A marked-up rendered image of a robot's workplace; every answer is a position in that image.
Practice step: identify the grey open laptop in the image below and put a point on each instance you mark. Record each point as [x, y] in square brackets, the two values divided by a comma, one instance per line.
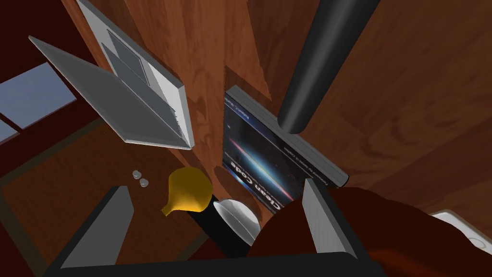
[96, 100]

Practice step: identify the window with blue panes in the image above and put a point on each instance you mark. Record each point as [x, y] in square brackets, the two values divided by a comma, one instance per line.
[34, 96]

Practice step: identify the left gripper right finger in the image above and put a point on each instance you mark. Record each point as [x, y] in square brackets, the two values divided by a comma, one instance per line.
[321, 223]

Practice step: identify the dark brown round object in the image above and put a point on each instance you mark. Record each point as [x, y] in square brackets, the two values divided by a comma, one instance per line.
[396, 231]

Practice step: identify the white bowl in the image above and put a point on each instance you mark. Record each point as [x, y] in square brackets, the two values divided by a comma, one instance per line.
[240, 219]

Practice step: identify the yellow pear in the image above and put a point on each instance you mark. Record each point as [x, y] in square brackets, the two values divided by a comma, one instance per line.
[190, 190]

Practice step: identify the book with space cover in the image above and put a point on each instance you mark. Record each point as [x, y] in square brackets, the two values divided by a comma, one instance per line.
[261, 161]

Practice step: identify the brown wooden desk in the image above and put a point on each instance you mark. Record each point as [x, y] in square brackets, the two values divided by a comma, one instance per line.
[403, 96]

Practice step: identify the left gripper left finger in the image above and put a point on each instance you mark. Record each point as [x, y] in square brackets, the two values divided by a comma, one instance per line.
[103, 231]

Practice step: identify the black cylindrical pole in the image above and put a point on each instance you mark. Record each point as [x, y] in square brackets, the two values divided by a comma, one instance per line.
[323, 65]

